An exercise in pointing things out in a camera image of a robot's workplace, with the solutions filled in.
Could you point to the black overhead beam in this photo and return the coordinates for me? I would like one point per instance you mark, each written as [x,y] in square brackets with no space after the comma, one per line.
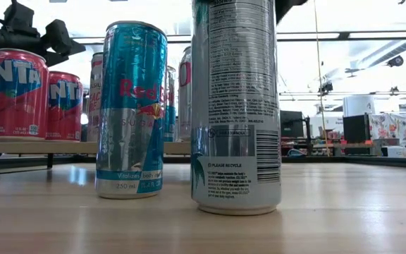
[344,35]

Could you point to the white container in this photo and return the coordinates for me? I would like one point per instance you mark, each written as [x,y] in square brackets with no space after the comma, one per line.
[396,151]

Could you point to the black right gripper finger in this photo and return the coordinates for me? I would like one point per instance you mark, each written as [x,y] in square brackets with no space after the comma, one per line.
[284,7]

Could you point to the white cabinet box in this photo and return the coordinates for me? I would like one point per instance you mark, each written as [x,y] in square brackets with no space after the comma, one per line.
[358,106]

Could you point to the white Celsius Peach Vibe can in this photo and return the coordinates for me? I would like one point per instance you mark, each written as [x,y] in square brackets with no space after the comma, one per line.
[236,106]
[95,98]

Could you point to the cluttered background workbench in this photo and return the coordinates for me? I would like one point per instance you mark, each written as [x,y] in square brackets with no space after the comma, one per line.
[330,145]

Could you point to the black square panel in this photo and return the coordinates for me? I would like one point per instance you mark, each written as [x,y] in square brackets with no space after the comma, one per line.
[356,128]

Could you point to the silver Diet Coke can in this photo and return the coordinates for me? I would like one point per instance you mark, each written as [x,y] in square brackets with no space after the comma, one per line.
[185,91]

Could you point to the floral patterned cloth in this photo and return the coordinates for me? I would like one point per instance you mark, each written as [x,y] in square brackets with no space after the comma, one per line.
[393,127]

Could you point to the black ceiling-mounted device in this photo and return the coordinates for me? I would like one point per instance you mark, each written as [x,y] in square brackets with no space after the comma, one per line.
[395,61]

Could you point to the black aluminium table frame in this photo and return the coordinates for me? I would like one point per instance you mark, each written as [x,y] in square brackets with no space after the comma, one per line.
[365,162]

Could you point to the red Fanta can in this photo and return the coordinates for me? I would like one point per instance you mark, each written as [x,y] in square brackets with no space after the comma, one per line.
[16,95]
[65,106]

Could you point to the black background monitor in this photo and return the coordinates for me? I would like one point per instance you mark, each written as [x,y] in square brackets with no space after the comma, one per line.
[291,123]

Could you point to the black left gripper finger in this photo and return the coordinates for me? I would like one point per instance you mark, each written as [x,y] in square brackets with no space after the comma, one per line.
[62,42]

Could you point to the blue silver Red Bull can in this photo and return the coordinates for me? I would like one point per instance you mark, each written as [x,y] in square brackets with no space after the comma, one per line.
[170,106]
[130,106]

